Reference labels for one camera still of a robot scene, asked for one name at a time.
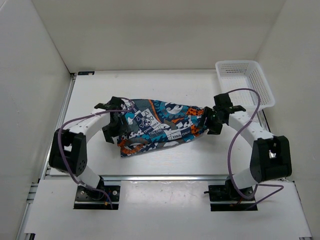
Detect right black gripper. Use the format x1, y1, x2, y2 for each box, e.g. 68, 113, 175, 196
196, 106, 225, 135

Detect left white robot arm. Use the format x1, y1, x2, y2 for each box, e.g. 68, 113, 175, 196
48, 96, 134, 200

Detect white perforated plastic basket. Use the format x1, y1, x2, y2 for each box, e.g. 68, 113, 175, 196
215, 60, 276, 112

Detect aluminium front rail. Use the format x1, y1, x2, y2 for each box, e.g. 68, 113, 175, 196
43, 174, 245, 183

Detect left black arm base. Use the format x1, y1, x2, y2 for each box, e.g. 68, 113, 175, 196
73, 182, 121, 211

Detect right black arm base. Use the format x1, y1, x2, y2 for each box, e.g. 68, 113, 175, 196
203, 177, 258, 212

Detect colourful patterned shorts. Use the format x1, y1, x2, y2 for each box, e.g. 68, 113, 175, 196
117, 99, 208, 157

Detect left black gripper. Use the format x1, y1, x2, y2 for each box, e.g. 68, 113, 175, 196
101, 115, 131, 144

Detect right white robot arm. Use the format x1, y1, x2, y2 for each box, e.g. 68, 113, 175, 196
198, 93, 292, 200

